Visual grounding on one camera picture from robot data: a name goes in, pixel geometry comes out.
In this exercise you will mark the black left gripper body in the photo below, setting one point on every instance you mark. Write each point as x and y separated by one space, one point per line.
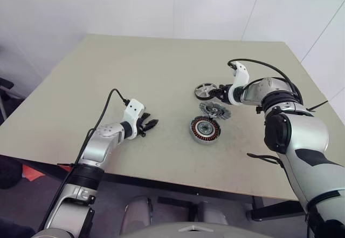
141 127

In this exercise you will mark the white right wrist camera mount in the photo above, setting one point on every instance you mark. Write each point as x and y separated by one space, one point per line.
241 76

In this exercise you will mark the grey robot torso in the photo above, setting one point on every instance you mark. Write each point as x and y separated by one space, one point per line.
167 231

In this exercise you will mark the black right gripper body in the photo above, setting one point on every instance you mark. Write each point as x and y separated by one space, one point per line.
224 93

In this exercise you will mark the grey rounded shape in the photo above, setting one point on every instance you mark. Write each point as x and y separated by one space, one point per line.
136 211

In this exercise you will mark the black zip tie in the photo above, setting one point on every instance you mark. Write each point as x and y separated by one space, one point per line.
320 104

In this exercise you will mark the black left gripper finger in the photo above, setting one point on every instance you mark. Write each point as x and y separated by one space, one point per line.
151 122
151 127

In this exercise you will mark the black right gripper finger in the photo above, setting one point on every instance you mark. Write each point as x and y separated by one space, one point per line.
217 88
216 96

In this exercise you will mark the black table frame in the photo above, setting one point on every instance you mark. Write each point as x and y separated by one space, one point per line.
258 213

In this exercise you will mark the grey toothed gear plate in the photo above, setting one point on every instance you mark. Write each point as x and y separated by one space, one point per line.
215 110

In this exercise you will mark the black rimmed silver spoked rotor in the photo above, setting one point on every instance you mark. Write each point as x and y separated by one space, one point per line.
202 91

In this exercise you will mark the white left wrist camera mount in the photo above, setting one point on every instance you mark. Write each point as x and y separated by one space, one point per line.
133 108

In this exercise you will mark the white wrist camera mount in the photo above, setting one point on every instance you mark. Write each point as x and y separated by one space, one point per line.
241 76
133 108

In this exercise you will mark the black bag under table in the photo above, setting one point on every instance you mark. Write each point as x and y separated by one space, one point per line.
9 173

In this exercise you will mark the black chair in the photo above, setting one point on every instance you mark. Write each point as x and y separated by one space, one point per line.
6 87

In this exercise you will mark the red object under table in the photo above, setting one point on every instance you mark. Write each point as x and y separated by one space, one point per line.
32 171

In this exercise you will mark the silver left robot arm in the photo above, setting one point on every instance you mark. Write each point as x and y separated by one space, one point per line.
94 151

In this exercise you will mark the silver motor stator housing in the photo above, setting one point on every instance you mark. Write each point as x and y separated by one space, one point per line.
200 138

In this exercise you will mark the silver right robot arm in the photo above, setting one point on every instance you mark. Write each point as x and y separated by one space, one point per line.
304 132

